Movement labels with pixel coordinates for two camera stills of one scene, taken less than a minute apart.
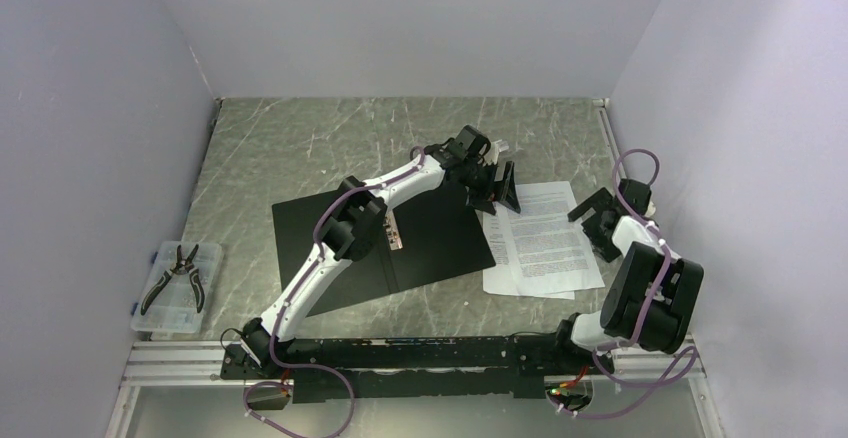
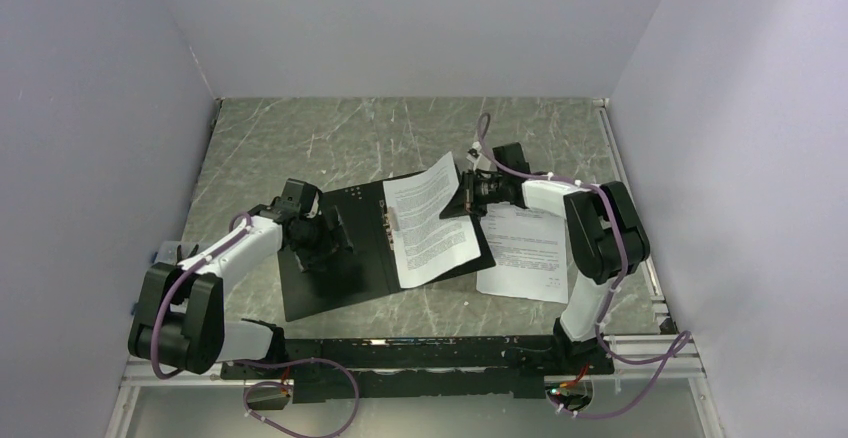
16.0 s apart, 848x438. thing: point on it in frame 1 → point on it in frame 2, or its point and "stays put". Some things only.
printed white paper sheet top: [548, 253] → [428, 245]
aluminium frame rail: [169, 364] stays put
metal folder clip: [393, 235] stays put
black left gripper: [481, 201] → [333, 241]
